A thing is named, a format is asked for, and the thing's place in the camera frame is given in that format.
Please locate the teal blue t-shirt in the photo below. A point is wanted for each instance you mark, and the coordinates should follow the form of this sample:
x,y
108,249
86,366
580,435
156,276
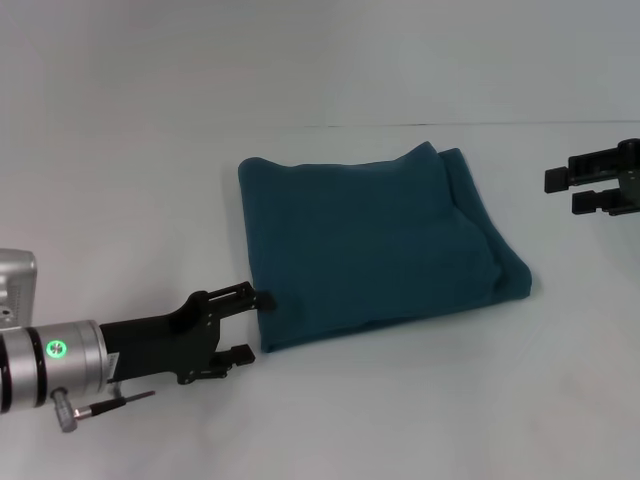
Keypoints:
x,y
370,240

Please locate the silver perforated camera box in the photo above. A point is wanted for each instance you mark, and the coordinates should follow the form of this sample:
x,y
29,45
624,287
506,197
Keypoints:
x,y
17,287

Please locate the silver straight plug connector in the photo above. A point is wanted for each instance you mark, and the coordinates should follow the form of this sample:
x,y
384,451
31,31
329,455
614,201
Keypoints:
x,y
62,405

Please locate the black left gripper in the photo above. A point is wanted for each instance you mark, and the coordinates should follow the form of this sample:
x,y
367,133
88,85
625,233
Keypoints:
x,y
160,345

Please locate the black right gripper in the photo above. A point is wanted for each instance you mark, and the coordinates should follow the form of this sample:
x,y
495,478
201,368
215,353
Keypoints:
x,y
629,180

